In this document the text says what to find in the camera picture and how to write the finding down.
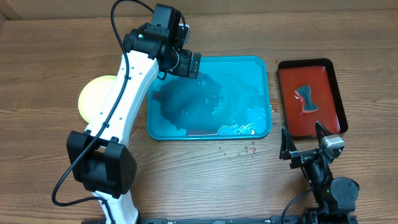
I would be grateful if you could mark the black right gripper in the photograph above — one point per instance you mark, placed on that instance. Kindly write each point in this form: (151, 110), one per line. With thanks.
(287, 148)

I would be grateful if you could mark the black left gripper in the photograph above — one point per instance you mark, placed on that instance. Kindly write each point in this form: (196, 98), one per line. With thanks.
(183, 69)

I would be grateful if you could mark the yellow plate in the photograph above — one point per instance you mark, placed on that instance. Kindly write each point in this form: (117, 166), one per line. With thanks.
(93, 96)

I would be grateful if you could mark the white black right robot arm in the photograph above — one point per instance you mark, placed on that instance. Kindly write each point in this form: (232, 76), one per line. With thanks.
(335, 196)

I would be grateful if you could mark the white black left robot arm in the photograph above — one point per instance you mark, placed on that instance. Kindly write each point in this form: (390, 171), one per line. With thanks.
(99, 157)

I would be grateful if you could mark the teal plastic tray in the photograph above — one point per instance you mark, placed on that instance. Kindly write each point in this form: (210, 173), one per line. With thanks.
(229, 99)

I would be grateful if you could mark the black tray with red water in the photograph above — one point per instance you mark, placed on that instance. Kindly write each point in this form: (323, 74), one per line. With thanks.
(320, 75)

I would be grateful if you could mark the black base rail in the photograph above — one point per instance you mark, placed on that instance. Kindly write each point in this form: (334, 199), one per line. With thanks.
(217, 221)

